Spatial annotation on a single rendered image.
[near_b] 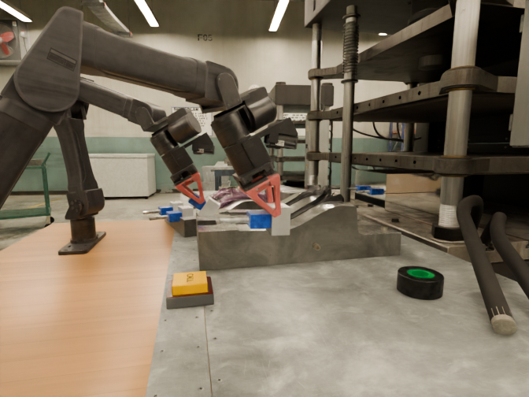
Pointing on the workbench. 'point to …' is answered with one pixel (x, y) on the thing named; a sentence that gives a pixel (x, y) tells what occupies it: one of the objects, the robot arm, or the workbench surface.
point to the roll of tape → (420, 283)
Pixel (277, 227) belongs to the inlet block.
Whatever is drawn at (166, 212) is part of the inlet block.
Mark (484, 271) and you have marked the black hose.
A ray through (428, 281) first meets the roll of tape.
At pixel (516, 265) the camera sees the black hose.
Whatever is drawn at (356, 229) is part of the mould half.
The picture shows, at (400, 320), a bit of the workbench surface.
